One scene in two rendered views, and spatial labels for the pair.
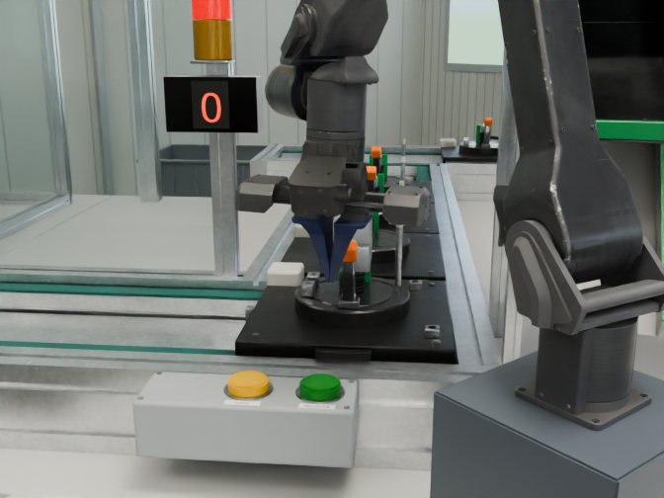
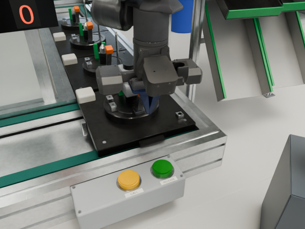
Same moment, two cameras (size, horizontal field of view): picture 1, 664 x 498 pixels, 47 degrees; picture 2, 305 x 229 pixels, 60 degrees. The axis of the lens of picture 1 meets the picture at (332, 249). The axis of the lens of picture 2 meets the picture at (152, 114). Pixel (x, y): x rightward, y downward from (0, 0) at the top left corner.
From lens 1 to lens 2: 43 cm
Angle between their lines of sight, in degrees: 33
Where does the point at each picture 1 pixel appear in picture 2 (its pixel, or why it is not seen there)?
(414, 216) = (199, 79)
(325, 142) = (153, 48)
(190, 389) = (100, 193)
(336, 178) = (173, 73)
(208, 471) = not seen: hidden behind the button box
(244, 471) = not seen: hidden behind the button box
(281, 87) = (108, 12)
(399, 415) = (185, 161)
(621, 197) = not seen: outside the picture
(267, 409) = (148, 191)
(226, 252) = (48, 89)
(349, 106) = (165, 25)
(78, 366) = (22, 200)
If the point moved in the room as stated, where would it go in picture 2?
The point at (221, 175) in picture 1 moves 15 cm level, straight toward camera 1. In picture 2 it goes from (36, 50) to (59, 72)
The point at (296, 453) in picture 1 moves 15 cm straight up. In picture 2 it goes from (160, 201) to (162, 144)
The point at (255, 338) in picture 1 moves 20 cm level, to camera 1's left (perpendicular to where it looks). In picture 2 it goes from (105, 145) to (4, 181)
